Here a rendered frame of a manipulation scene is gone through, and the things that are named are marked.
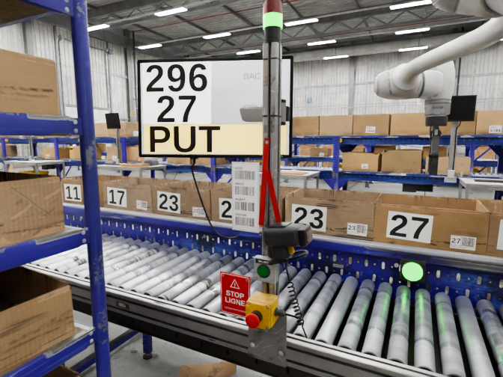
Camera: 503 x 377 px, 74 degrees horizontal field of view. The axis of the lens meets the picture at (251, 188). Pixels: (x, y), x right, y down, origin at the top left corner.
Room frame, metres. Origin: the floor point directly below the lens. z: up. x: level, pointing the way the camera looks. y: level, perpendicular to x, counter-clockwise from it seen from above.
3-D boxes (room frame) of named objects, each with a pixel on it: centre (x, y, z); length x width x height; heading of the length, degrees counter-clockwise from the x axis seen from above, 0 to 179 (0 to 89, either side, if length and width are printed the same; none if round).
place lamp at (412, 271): (1.20, -0.61, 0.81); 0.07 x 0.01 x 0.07; 64
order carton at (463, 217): (1.38, -0.74, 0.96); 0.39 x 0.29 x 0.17; 64
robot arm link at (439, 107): (1.32, -0.72, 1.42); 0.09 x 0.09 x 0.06
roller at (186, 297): (1.32, 0.16, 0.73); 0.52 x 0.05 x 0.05; 154
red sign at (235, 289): (0.92, 0.02, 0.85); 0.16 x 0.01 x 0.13; 64
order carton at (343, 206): (1.55, -0.39, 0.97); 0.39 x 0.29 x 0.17; 64
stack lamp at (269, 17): (0.91, -0.05, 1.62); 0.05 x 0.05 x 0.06
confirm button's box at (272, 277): (0.88, -0.04, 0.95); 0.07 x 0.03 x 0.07; 64
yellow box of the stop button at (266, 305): (0.84, -0.06, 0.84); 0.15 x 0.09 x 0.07; 64
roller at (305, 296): (1.15, -0.19, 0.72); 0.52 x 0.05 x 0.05; 154
